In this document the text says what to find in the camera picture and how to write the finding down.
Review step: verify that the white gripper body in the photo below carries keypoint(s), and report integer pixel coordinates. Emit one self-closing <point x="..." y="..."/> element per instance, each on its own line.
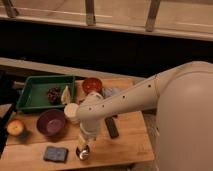
<point x="82" y="141"/>

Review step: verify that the small metal cup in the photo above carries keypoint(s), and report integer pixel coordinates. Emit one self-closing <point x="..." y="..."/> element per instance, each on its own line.
<point x="83" y="154"/>

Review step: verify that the white cup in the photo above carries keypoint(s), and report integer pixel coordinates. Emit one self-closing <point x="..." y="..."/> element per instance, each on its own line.
<point x="70" y="111"/>

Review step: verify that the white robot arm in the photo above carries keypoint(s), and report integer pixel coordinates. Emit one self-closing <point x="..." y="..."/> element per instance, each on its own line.
<point x="183" y="98"/>

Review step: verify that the green plastic tray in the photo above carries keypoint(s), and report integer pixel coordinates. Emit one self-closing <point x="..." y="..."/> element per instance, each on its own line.
<point x="34" y="96"/>

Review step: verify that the blue sponge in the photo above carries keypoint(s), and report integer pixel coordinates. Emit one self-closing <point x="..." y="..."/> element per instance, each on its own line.
<point x="55" y="154"/>

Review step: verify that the purple bowl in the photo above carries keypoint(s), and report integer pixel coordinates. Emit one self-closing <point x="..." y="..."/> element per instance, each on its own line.
<point x="51" y="122"/>

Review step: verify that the black remote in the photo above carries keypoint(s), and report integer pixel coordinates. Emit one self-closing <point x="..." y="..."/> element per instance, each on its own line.
<point x="111" y="126"/>

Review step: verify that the wooden table board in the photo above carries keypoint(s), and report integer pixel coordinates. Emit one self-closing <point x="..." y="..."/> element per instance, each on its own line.
<point x="132" y="146"/>

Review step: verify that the white wedge slice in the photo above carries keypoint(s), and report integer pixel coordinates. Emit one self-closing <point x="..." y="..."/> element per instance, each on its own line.
<point x="65" y="97"/>

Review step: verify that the dark grape bunch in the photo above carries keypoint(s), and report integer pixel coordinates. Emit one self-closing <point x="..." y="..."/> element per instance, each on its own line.
<point x="53" y="95"/>

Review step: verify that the grey blue crumpled cloth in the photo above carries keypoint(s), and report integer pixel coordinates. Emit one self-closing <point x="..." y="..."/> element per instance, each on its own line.
<point x="108" y="92"/>

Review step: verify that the orange bowl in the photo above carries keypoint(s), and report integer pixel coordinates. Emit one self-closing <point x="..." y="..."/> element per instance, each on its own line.
<point x="91" y="84"/>

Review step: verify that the red yellow apple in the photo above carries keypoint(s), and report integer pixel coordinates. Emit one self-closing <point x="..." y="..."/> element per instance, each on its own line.
<point x="15" y="127"/>

